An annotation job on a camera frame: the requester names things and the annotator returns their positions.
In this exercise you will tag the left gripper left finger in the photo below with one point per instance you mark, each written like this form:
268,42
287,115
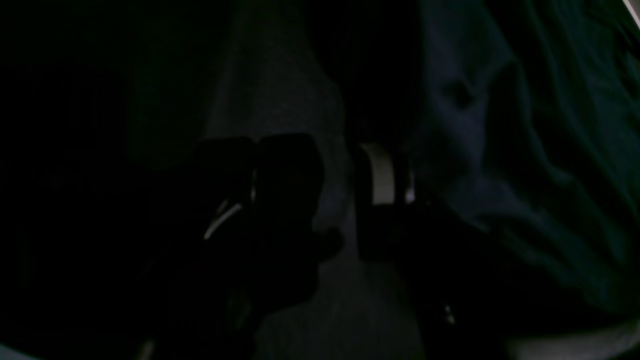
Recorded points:
267,193

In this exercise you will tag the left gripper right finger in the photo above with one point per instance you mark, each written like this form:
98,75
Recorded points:
390,203

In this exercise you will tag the dark grey t-shirt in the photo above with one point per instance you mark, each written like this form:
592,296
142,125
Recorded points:
529,132

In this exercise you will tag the black table cloth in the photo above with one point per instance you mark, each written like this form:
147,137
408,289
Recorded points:
245,67

